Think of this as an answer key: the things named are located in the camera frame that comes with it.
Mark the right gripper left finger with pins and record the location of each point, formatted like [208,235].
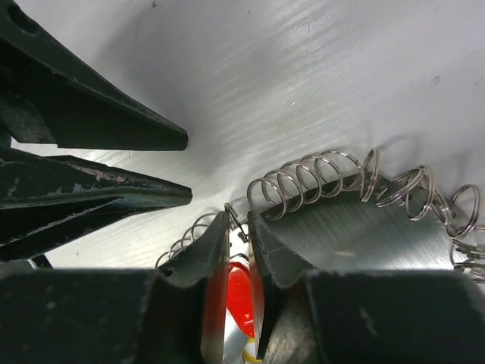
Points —
[171,314]

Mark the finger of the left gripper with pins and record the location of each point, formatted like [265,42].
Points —
[50,96]
[47,202]

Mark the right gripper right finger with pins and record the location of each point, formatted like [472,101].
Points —
[306,315]

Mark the metal keyring plate with keys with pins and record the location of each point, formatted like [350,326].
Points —
[353,222]

